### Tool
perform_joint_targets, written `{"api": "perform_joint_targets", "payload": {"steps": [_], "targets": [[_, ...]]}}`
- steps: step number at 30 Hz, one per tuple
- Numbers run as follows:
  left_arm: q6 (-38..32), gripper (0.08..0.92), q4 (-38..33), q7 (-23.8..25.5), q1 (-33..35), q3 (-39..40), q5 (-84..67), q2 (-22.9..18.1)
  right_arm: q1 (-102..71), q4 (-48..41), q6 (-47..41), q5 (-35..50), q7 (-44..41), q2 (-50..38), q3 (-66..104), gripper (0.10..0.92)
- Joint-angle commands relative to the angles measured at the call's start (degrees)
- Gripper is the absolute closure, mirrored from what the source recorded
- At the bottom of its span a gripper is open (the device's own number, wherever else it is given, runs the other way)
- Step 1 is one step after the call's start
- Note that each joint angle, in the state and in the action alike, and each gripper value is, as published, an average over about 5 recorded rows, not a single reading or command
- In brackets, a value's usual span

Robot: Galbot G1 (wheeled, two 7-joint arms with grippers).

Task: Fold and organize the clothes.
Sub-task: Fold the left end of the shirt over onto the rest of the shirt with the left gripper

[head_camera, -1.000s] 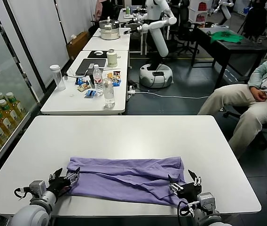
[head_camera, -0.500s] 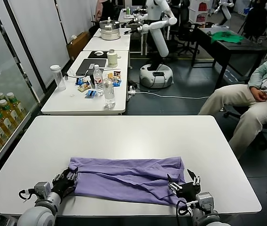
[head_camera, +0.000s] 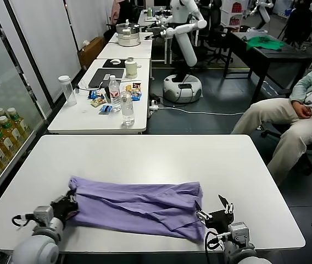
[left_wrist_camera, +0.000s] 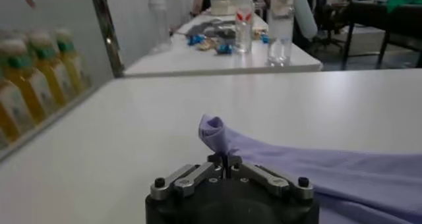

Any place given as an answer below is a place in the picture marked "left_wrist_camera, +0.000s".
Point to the black table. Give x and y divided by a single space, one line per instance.
379 17

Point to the clear tumbler white lid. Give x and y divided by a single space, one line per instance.
160 24

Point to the purple t-shirt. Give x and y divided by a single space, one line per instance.
329 172

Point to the blue white snack packet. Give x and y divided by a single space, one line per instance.
264 39

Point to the large clear water bottle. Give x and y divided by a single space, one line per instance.
280 31

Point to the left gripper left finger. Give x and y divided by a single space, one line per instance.
188 179

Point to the brown snack packet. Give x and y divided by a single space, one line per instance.
207 44

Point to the glass door drinks fridge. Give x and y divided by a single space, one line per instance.
105 31

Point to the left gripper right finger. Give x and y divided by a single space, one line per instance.
270 180

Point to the green cloth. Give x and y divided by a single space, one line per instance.
405 1

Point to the water bottle red label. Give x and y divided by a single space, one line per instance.
244 24

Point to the yellow tea bottle white cap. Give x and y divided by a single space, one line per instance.
49 73
10 113
23 83
71 64

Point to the white side table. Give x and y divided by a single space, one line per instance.
198 62

